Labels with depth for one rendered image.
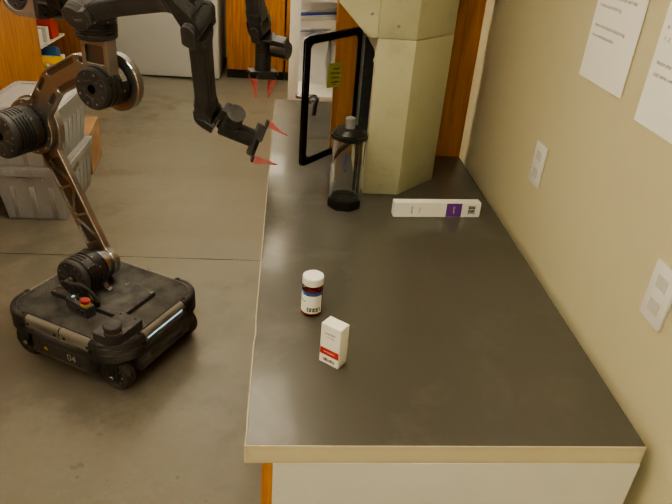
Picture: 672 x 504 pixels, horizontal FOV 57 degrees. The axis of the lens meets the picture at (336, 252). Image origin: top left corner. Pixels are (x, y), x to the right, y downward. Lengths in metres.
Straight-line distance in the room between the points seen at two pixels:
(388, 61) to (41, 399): 1.79
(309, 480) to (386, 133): 1.10
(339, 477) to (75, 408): 1.62
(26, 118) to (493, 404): 2.03
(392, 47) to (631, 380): 1.06
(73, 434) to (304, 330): 1.36
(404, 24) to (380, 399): 1.07
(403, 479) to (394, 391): 0.16
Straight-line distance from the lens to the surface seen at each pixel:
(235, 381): 2.62
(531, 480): 1.23
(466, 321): 1.42
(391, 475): 1.15
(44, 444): 2.50
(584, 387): 1.33
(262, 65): 2.26
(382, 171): 1.94
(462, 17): 2.24
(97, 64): 2.28
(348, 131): 1.75
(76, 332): 2.58
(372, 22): 1.81
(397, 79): 1.85
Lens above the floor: 1.73
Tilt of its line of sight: 29 degrees down
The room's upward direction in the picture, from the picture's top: 5 degrees clockwise
